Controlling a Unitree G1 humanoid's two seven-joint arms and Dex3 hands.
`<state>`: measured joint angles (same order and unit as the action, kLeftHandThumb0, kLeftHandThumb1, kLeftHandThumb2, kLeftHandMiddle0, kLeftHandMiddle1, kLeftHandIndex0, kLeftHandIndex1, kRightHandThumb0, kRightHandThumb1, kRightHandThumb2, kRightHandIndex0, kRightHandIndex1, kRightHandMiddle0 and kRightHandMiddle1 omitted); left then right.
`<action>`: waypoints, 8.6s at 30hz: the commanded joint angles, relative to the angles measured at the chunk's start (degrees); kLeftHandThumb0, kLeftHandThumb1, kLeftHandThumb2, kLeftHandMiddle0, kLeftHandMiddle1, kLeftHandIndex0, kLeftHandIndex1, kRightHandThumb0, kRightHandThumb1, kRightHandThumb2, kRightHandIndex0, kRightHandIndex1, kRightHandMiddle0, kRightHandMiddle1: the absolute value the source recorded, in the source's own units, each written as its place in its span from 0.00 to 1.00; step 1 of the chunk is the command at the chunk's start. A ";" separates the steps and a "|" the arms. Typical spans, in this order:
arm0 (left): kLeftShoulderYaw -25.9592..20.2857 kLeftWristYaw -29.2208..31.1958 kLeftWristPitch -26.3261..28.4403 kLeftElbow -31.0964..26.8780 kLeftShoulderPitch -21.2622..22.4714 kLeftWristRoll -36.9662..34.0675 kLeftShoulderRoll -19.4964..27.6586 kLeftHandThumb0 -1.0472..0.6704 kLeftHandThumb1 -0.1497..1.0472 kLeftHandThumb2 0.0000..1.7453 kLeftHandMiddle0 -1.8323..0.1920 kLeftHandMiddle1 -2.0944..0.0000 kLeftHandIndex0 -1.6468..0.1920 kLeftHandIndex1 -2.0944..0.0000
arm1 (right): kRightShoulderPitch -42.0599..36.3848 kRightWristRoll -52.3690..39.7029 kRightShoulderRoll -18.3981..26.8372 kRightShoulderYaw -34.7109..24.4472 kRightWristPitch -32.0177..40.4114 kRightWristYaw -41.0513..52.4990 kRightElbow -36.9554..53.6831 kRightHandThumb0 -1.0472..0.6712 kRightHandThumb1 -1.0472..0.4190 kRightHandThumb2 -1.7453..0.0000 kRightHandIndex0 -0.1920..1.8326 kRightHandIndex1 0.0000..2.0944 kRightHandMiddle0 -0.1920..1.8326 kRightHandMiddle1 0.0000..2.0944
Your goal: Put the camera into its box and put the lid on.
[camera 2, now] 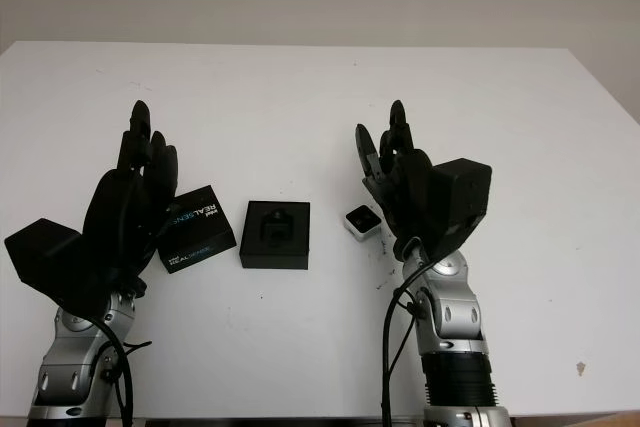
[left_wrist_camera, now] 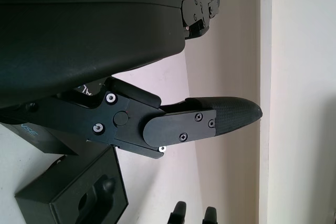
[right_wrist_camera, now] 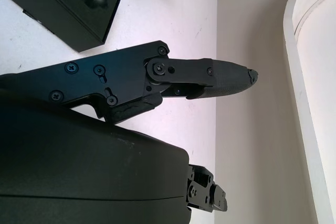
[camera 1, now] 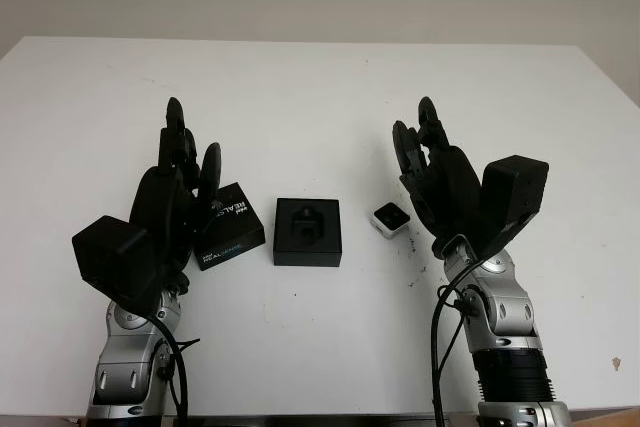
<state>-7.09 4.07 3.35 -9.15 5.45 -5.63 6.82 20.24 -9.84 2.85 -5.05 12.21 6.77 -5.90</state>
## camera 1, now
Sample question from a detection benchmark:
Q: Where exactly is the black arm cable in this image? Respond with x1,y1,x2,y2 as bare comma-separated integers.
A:
432,259,481,421
149,314,201,421

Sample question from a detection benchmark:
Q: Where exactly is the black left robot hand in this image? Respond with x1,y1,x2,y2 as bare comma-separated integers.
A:
128,95,224,298

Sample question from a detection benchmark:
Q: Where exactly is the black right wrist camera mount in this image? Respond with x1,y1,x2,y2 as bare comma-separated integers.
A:
479,154,550,261

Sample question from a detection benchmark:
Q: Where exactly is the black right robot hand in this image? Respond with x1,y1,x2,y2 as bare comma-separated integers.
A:
391,95,489,261

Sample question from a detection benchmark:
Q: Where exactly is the black RealSense box lid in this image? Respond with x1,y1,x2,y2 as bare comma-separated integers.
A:
192,180,265,272

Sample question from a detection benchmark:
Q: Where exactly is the black box base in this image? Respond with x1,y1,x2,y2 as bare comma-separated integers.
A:
272,196,344,268

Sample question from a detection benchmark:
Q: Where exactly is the small silver camera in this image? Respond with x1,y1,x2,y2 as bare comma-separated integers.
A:
370,202,411,239

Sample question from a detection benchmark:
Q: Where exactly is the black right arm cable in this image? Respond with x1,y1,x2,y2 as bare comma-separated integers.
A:
432,259,481,421

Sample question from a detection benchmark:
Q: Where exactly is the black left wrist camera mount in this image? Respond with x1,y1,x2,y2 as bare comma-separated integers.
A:
71,215,161,316

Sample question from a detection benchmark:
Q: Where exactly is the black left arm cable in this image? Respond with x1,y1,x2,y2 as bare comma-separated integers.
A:
149,314,201,421

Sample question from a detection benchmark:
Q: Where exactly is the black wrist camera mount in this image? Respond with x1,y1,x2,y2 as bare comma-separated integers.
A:
479,154,550,261
71,215,161,316

